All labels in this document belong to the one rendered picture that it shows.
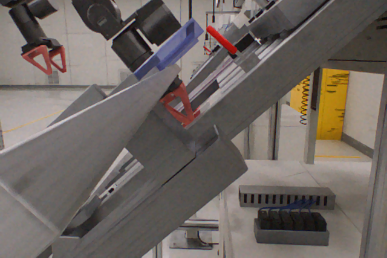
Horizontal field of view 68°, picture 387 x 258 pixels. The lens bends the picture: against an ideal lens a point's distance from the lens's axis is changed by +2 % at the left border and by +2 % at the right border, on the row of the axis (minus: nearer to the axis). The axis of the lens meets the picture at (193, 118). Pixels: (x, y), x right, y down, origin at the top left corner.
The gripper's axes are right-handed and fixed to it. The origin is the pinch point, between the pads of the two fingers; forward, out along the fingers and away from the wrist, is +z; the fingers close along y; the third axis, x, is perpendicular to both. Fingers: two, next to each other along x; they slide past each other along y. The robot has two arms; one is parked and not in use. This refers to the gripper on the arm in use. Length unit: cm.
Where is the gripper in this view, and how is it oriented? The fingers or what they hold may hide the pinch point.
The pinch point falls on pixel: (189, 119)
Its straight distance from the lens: 55.6
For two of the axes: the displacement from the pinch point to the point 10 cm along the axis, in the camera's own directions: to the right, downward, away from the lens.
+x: -7.8, 6.0, 1.7
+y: 0.4, -2.1, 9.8
